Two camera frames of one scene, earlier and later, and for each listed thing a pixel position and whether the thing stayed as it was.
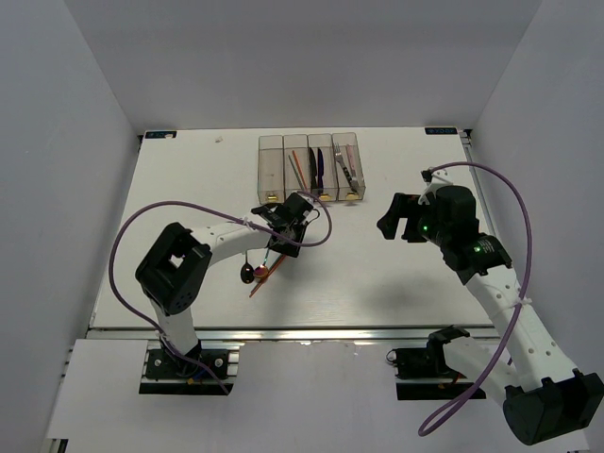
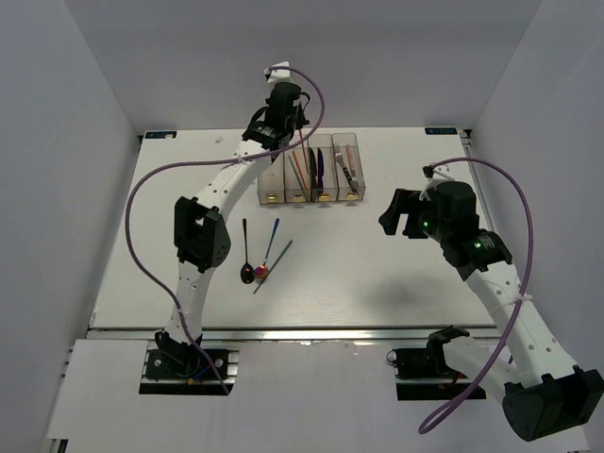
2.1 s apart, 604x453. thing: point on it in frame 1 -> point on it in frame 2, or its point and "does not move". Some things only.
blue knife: (320, 170) does not move
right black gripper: (404, 207) does not move
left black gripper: (290, 250) -> (301, 122)
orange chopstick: (299, 170) does not move
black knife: (312, 170) does not move
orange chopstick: (272, 269) -> (304, 151)
